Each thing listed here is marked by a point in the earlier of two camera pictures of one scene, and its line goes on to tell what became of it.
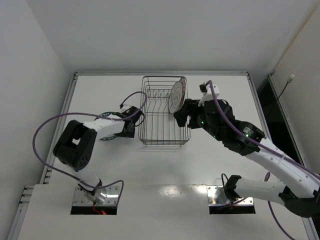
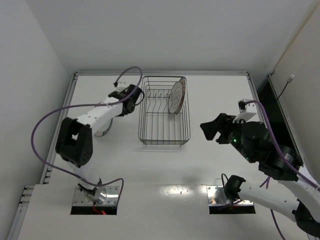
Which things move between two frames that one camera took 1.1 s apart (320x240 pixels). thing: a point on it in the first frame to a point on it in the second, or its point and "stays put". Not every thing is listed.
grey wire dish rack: (157, 125) stays put
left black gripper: (131, 123) to (133, 97)
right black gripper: (191, 117) to (222, 128)
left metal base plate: (106, 196) stays put
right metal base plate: (216, 196) stays put
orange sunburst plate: (183, 82) stays put
